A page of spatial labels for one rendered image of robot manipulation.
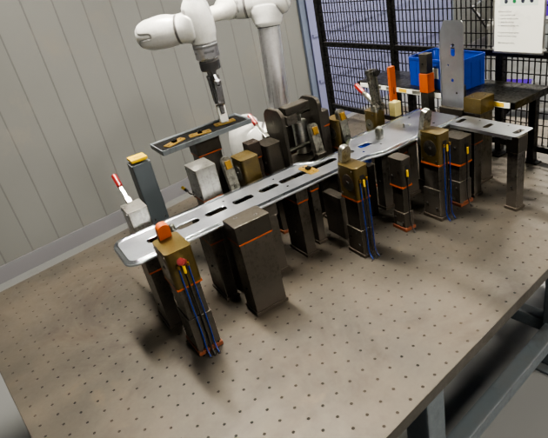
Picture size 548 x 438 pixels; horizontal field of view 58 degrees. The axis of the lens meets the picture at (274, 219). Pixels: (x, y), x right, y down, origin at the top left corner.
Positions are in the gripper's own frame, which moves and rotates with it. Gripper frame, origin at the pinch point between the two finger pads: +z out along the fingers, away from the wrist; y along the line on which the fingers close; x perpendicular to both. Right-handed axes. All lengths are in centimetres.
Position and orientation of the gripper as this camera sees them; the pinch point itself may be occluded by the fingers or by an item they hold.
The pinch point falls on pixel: (222, 112)
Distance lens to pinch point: 194.5
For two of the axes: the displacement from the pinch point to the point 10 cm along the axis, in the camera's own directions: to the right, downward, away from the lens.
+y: 3.5, 3.8, -8.5
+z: 1.9, 8.6, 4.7
